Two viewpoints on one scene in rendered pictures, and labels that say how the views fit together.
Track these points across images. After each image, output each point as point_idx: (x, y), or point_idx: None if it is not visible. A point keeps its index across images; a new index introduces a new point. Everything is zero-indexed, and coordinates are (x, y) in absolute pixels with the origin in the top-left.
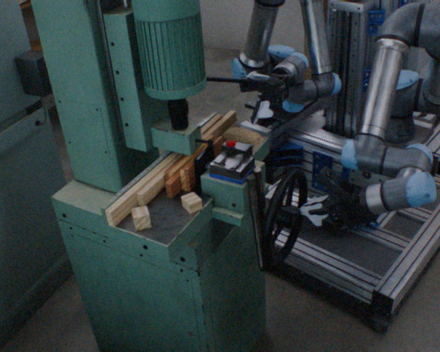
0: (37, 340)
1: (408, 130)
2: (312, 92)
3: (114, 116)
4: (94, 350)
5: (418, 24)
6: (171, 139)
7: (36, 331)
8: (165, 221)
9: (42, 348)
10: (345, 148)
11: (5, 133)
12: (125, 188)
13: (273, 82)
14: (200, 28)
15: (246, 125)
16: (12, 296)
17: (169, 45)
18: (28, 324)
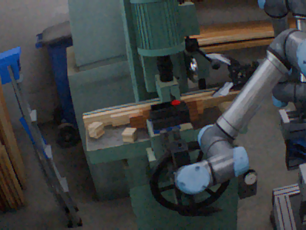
0: (119, 208)
1: None
2: (289, 93)
3: (138, 60)
4: (137, 229)
5: (284, 44)
6: (158, 88)
7: (124, 204)
8: (106, 139)
9: (117, 213)
10: (201, 130)
11: None
12: (106, 109)
13: (211, 63)
14: (166, 11)
15: (280, 112)
16: (118, 175)
17: (138, 18)
18: (125, 199)
